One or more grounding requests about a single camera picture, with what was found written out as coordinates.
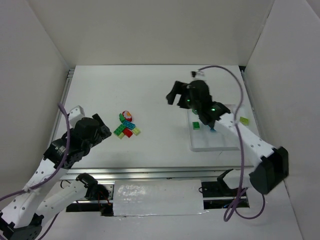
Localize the pale yellow rounded lego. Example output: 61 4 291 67
239 116 250 126

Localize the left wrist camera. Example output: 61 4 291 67
68 105 85 128

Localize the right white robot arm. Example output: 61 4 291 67
166 80 289 195

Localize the silver foil cover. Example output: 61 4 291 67
113 179 205 217

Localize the white compartment tray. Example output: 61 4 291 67
186 109 239 152

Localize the red flower lego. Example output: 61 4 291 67
122 110 133 122

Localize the blue flat lego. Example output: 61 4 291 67
122 120 136 130

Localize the green small lego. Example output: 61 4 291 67
119 113 126 123

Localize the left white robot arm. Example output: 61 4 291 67
0 114 112 240

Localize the green 2x3 lego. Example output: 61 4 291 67
192 121 201 131
113 124 126 136

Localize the pale yellow lego under green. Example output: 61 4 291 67
118 132 125 139

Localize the aluminium frame rail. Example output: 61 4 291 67
61 166 251 180

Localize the red sloped lego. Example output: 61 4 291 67
122 127 133 138

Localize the pale yellow square lego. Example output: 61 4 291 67
131 127 141 136

